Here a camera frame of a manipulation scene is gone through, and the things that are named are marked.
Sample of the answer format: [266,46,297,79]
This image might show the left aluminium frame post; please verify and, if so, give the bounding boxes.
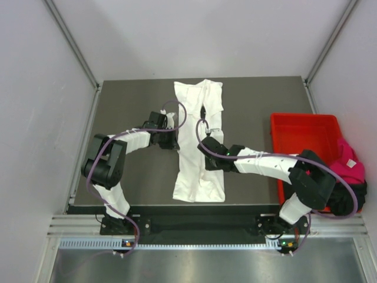
[42,0,100,91]

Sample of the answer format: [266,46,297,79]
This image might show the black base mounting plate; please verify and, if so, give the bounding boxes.
[100,205,307,245]

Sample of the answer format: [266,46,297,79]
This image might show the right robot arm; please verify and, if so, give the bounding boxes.
[197,136,336,233]

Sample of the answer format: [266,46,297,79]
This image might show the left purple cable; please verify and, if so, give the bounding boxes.
[85,100,188,257]

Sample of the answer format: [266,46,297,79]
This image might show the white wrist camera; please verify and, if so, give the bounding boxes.
[160,109,177,130]
[206,128,224,144]

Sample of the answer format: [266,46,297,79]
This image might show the white t shirt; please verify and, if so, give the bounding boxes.
[171,78,227,203]

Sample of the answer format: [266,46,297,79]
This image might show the purple cable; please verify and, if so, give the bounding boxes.
[196,118,359,256]
[85,100,188,257]

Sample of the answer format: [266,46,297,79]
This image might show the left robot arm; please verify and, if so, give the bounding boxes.
[81,110,179,234]

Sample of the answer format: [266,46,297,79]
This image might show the aluminium frame post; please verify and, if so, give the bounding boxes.
[42,0,100,91]
[303,0,360,88]

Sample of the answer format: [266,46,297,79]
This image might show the pink t shirt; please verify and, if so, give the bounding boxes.
[330,138,365,185]

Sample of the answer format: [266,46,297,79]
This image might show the aluminium front rail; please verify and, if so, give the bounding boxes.
[47,214,368,238]

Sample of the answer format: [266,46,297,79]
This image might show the black t shirt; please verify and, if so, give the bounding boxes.
[327,182,368,216]

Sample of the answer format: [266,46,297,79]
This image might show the red plastic bin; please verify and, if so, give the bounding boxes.
[270,113,365,213]

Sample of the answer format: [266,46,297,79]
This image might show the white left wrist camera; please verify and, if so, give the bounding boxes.
[160,109,177,130]

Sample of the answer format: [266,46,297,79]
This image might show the grey slotted cable duct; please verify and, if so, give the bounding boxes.
[59,238,293,251]

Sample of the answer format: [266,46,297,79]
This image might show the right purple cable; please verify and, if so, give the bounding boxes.
[196,118,359,256]

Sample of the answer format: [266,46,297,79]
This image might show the right aluminium frame post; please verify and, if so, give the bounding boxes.
[303,0,360,88]

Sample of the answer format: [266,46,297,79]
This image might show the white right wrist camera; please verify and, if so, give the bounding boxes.
[206,128,224,144]

